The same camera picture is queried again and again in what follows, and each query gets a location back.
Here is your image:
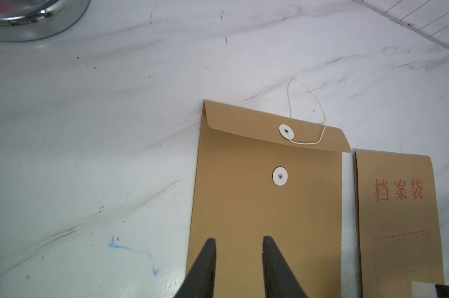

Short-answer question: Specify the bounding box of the kraft file bag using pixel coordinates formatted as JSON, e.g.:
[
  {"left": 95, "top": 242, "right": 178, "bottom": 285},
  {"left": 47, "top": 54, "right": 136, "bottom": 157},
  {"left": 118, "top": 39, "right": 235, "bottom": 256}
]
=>
[
  {"left": 187, "top": 101, "right": 351, "bottom": 298},
  {"left": 355, "top": 150, "right": 445, "bottom": 298}
]

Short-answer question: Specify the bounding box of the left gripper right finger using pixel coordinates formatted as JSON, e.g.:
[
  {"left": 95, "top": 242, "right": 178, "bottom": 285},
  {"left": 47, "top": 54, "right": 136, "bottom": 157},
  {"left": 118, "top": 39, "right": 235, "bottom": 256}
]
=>
[{"left": 262, "top": 236, "right": 308, "bottom": 298}]

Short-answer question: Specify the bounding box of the silver metal glass rack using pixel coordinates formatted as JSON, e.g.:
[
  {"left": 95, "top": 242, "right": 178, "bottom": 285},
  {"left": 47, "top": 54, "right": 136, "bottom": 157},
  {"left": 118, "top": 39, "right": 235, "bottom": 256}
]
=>
[{"left": 0, "top": 0, "right": 90, "bottom": 42}]

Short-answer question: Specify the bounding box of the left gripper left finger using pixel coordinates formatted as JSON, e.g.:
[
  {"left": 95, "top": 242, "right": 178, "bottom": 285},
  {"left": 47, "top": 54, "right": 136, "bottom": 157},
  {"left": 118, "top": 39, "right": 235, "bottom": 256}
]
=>
[{"left": 175, "top": 238, "right": 217, "bottom": 298}]

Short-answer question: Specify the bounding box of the white closure string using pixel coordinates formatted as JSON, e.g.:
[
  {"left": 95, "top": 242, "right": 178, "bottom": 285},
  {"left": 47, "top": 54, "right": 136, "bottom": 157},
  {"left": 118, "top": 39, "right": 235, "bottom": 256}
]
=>
[{"left": 285, "top": 77, "right": 328, "bottom": 146}]

